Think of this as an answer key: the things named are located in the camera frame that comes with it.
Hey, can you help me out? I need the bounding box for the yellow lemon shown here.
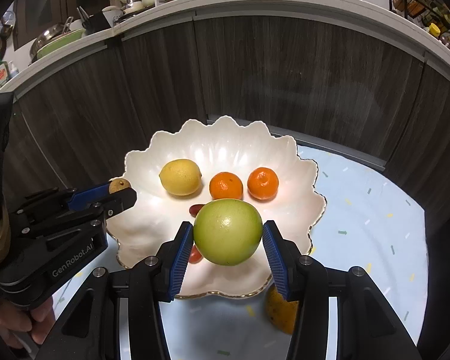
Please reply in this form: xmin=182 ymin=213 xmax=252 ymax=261
xmin=159 ymin=158 xmax=201 ymax=196

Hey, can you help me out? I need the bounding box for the large red grape tomato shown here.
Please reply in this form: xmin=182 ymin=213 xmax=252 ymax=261
xmin=189 ymin=204 xmax=204 ymax=218

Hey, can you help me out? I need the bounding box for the yellow orange mango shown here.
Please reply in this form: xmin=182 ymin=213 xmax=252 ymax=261
xmin=265 ymin=283 xmax=298 ymax=335

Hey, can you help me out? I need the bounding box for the white scalloped ceramic bowl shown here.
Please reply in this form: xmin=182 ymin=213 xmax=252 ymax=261
xmin=107 ymin=116 xmax=327 ymax=299

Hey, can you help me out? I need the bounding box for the brown longan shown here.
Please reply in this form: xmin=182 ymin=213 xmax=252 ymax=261
xmin=109 ymin=178 xmax=131 ymax=194

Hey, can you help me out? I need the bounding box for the green apple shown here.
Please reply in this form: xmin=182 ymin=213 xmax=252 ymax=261
xmin=193 ymin=198 xmax=263 ymax=267

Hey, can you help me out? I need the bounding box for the large orange tangerine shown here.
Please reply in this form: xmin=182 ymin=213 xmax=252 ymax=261
xmin=209 ymin=172 xmax=244 ymax=200

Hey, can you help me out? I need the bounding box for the light blue patterned cloth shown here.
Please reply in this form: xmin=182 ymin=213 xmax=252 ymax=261
xmin=161 ymin=145 xmax=428 ymax=359

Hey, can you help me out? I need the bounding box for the small red grape tomato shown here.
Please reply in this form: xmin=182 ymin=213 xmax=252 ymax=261
xmin=188 ymin=245 xmax=203 ymax=264

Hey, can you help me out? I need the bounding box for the small orange tangerine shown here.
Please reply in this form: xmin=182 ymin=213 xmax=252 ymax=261
xmin=247 ymin=166 xmax=280 ymax=201

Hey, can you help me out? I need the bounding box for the person left hand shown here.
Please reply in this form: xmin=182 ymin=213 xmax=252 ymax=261
xmin=0 ymin=195 xmax=56 ymax=349

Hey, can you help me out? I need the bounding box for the green bowl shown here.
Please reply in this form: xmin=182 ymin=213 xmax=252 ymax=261
xmin=36 ymin=28 xmax=85 ymax=59

